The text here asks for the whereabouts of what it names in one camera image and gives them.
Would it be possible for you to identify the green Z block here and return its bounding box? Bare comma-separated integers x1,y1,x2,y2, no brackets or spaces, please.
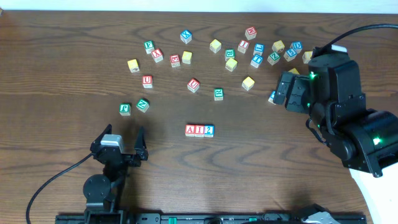
267,52,280,65

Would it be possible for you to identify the blue T block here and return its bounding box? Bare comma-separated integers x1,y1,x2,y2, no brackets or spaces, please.
251,54,264,68

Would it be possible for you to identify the red u block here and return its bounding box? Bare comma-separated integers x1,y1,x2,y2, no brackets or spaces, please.
142,75,153,88
187,78,200,93

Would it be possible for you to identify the green N block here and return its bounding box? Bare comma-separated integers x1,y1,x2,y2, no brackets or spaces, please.
136,98,150,113

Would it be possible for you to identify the yellow block upper right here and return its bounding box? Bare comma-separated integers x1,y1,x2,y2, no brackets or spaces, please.
272,40,285,54

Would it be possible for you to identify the red I block top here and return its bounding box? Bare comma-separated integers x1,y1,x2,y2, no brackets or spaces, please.
238,40,249,54

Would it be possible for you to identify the red block top right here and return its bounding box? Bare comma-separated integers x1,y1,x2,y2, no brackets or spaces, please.
245,26,257,40

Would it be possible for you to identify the red X block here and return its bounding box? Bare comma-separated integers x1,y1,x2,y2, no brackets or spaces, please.
150,49,164,63

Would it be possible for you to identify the green R block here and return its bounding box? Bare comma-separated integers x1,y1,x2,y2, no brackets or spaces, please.
213,88,224,101

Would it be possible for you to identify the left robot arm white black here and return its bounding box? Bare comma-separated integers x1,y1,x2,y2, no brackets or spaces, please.
83,124,149,223

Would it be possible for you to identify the green B block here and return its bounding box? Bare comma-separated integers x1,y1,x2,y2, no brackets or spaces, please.
224,49,236,61

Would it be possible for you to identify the blue 2 block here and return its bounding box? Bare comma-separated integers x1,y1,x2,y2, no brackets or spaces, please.
204,125,215,138

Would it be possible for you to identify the blue P block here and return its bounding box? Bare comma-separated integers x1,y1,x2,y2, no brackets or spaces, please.
268,90,275,105

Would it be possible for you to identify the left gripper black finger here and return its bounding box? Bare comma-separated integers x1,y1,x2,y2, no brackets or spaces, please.
134,126,146,154
93,124,112,146

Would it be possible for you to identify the blue D block upper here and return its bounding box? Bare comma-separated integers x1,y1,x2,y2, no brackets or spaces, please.
290,41,303,54

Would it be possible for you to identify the red E block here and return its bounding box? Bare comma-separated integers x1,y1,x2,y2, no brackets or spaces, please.
170,54,180,68

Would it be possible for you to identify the yellow block under B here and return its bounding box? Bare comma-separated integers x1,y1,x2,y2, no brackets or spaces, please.
225,58,238,72

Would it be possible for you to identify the yellow block top centre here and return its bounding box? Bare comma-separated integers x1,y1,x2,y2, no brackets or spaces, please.
210,39,222,54

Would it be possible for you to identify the red A block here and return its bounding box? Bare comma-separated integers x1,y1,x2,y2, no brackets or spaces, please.
185,124,195,137

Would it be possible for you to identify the yellow block near E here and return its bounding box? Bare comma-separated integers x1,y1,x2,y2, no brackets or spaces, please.
182,51,193,64

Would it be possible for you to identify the blue X block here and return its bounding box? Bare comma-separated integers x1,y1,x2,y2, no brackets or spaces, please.
180,30,192,44

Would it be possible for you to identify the yellow block far right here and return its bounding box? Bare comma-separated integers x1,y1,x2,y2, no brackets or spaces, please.
302,51,313,64

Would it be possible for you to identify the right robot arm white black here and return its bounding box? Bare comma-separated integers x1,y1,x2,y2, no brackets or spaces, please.
273,51,397,223

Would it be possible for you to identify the green J block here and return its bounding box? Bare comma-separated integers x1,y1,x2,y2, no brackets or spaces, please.
119,103,131,116

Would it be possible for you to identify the red i block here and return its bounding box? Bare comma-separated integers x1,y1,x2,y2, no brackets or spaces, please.
194,125,205,138
238,40,249,54

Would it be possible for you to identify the yellow block centre right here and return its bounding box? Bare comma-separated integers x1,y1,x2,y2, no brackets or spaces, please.
242,77,255,91

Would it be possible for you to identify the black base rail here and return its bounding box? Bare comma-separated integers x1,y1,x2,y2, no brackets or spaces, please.
55,212,367,224

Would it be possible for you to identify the yellow block far left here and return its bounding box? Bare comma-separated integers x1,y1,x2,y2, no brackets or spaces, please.
127,59,139,73

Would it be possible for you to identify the yellow block right middle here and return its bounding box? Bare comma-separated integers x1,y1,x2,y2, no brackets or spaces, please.
289,68,299,75

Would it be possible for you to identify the green F block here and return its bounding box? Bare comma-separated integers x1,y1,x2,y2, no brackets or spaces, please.
144,40,155,54

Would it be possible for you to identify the blue S block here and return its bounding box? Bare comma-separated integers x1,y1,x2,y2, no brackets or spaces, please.
284,49,297,62

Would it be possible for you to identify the blue L block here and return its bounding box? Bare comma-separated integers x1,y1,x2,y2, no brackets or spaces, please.
253,43,265,56

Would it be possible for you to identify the red U block centre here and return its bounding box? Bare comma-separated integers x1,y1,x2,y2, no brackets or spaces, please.
187,78,200,93

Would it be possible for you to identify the red U block left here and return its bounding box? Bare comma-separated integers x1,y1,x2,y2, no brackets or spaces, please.
142,75,153,88

